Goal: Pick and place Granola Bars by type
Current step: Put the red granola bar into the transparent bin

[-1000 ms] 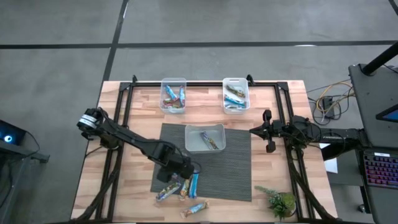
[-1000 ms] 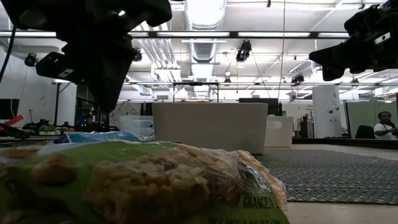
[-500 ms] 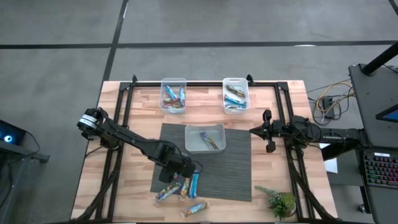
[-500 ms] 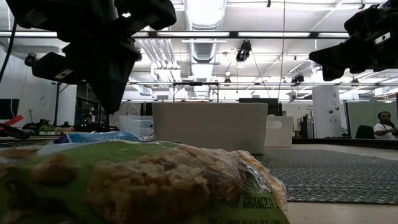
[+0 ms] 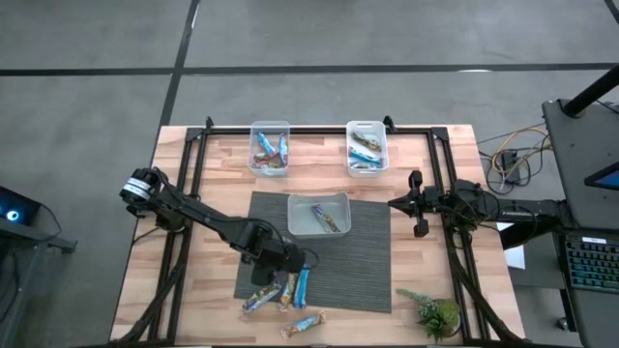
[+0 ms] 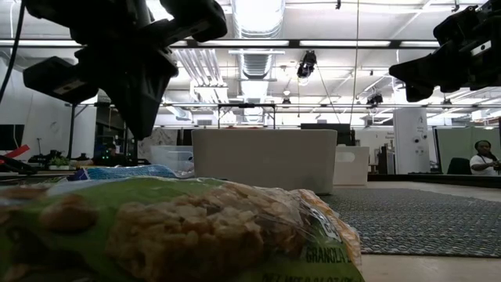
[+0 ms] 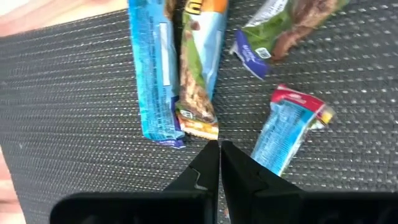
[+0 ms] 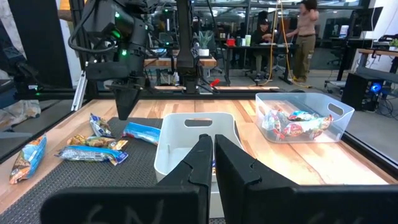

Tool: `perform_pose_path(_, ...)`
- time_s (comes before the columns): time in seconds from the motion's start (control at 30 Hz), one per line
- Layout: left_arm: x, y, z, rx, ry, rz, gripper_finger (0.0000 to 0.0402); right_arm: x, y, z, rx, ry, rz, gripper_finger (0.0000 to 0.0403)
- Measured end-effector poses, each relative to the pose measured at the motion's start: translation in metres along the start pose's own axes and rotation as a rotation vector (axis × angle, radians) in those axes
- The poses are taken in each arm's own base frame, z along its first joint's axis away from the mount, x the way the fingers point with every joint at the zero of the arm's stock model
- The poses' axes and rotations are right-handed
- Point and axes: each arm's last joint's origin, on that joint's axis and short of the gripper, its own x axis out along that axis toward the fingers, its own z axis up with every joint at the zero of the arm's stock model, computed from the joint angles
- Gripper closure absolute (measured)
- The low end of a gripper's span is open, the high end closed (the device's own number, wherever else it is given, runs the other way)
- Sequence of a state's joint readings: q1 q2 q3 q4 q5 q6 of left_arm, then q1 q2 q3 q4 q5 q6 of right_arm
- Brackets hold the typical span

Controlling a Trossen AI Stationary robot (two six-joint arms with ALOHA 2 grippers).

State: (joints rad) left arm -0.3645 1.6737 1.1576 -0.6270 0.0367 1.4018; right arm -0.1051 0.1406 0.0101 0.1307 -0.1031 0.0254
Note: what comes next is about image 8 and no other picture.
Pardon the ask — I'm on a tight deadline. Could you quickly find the grey side stand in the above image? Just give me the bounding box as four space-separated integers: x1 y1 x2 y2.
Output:
355 66 398 85

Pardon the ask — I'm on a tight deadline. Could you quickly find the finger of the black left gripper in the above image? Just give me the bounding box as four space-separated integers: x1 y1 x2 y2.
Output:
114 90 127 121
126 90 140 121

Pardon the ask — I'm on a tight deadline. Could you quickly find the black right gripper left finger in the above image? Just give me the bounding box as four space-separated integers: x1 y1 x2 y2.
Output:
39 133 214 224

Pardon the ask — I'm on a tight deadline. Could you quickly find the spiky potted plant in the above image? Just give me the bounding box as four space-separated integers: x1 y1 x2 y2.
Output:
197 30 216 57

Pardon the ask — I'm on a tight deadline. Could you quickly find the black frame post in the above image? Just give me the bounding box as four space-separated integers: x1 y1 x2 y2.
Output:
68 0 100 98

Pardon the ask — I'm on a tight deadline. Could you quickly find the yellow hanging cable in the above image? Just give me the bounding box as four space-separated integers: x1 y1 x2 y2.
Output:
262 0 312 90

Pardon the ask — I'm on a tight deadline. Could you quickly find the black equipment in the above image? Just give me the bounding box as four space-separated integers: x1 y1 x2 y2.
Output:
0 37 43 101

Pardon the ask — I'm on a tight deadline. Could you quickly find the wooden side desk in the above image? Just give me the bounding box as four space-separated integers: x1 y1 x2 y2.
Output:
356 47 398 58

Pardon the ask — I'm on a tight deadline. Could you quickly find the black computer with blue light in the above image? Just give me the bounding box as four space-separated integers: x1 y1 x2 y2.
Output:
341 72 386 112

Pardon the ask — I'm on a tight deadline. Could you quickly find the clear plastic bin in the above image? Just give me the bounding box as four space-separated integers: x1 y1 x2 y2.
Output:
254 91 356 144

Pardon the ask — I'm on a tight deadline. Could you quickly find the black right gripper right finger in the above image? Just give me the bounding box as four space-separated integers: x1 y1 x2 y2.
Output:
214 133 398 224

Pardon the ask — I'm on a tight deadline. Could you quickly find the person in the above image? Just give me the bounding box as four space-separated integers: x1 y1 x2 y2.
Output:
249 17 277 81
285 0 321 83

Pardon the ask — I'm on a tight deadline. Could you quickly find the orange granola bar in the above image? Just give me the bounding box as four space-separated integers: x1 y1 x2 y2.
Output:
67 134 129 151

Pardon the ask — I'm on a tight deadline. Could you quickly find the granola bar with oat picture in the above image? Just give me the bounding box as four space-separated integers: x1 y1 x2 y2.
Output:
8 133 48 185

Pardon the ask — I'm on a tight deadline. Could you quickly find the black office desk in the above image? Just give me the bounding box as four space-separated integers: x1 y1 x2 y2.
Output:
223 42 300 85

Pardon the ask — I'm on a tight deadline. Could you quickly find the black panel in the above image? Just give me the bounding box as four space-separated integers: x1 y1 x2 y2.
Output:
7 0 73 90

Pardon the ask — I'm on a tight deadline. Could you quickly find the dark monitor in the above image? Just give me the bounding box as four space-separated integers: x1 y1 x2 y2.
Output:
350 6 384 32

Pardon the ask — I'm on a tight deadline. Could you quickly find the silver aluminium extrusion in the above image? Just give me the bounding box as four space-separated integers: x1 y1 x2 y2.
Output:
70 69 89 112

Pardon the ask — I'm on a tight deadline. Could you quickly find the blue yellow granola bar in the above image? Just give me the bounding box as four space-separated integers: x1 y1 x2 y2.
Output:
89 113 113 139

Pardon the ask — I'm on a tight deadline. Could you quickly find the dark woven placemat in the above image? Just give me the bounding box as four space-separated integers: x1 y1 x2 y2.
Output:
0 116 165 224

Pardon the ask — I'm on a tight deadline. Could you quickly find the black aluminium table frame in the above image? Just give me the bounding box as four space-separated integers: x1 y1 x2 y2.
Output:
0 86 398 181

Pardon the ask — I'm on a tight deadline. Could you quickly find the beige plastic bag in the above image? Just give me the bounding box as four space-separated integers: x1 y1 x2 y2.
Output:
0 99 42 128

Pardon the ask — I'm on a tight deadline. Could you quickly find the lit laptop screen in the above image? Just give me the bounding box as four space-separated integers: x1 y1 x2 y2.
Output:
338 24 351 40

